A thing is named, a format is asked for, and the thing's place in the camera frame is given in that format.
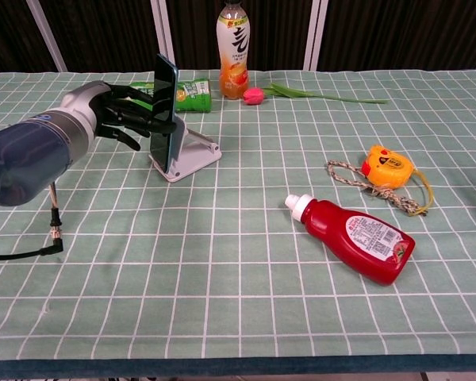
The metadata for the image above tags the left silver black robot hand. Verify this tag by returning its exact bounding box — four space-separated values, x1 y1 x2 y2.
59 80 179 152

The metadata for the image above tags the black smartphone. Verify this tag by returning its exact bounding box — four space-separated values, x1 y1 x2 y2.
148 53 179 175

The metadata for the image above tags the white phone stand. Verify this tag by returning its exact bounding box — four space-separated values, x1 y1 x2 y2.
148 118 223 183

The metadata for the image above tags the green tea bottle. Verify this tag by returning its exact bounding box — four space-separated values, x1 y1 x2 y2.
129 78 213 114

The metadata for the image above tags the orange juice bottle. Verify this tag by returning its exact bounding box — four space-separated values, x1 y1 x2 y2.
216 0 251 100

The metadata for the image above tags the pink artificial tulip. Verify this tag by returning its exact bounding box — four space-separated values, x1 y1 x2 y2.
243 82 389 106

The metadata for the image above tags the green checkered tablecloth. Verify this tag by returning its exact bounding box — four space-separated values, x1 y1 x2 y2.
0 69 476 374

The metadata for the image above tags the red ketchup bottle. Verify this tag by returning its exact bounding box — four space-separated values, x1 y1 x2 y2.
284 193 417 287

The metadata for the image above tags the orange tape measure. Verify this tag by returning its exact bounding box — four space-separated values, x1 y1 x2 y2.
359 144 436 217

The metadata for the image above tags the white metal frame post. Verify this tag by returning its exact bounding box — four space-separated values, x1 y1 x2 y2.
149 0 176 72
25 0 69 73
303 0 328 71

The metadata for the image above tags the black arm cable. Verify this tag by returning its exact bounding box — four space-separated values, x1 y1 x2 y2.
0 180 64 261

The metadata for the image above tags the beige braided cord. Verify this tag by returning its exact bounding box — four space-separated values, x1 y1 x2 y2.
326 159 428 217

